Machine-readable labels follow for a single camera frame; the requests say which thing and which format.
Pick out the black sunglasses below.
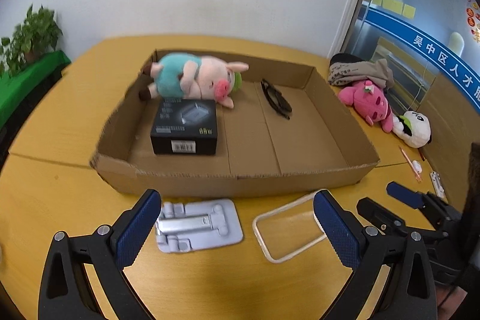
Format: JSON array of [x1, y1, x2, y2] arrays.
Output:
[[260, 79, 292, 120]]

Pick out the pink pen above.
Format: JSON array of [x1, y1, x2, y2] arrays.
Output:
[[399, 147, 422, 183]]

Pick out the potted green plant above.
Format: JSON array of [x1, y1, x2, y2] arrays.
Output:
[[1, 5, 63, 77]]

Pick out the pig plush toy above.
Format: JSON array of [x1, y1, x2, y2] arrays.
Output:
[[138, 52, 249, 109]]

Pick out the green covered side table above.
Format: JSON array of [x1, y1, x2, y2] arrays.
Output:
[[0, 49, 73, 133]]

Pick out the pink bear plush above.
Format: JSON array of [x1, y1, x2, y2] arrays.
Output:
[[337, 79, 393, 133]]

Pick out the grey phone stand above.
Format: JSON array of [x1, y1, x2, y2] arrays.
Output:
[[154, 199, 243, 253]]

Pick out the small white card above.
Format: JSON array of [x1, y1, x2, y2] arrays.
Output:
[[430, 171, 446, 200]]

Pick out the white panda plush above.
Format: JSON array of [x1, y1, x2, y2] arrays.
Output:
[[393, 110, 432, 149]]

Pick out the clear phone case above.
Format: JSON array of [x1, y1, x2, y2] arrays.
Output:
[[252, 192, 326, 264]]

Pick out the white earbuds case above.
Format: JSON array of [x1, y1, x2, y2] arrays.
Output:
[[412, 160, 422, 174]]

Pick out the black charger box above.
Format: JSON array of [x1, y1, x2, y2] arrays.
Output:
[[150, 98, 218, 155]]

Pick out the cardboard tray box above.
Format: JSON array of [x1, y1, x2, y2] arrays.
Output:
[[90, 49, 380, 198]]

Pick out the grey beige cloth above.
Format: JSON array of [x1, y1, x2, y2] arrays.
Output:
[[328, 53, 395, 90]]

